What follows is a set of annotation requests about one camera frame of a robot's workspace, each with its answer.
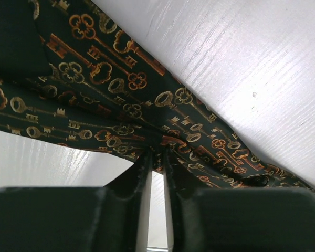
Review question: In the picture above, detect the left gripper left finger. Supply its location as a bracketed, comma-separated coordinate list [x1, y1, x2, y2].
[0, 152, 152, 251]

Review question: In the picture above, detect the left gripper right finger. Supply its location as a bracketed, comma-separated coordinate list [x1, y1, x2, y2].
[163, 150, 315, 251]

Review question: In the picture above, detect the dark key-patterned tie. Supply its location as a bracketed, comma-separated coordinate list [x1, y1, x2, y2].
[0, 1, 312, 190]

